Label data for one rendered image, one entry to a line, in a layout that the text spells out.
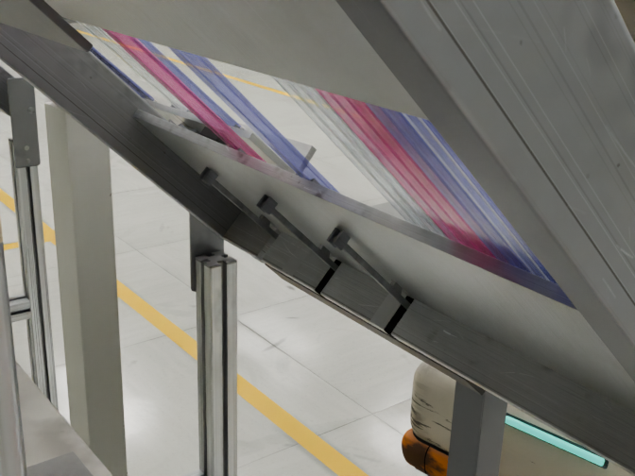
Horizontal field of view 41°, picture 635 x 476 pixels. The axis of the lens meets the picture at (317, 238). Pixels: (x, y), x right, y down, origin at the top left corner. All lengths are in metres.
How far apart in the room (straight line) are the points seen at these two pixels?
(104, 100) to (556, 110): 0.71
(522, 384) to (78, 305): 0.68
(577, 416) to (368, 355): 1.55
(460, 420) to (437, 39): 1.12
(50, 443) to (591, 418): 0.45
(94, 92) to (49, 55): 0.06
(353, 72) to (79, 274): 0.86
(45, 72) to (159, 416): 1.20
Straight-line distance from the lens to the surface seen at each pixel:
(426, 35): 0.22
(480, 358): 0.76
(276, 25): 0.40
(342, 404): 2.01
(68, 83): 0.91
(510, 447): 1.56
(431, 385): 1.62
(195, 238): 1.09
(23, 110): 1.68
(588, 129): 0.28
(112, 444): 1.35
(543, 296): 0.53
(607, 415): 0.70
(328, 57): 0.39
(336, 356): 2.21
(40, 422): 0.82
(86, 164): 1.16
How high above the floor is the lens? 1.05
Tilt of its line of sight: 21 degrees down
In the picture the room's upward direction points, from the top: 2 degrees clockwise
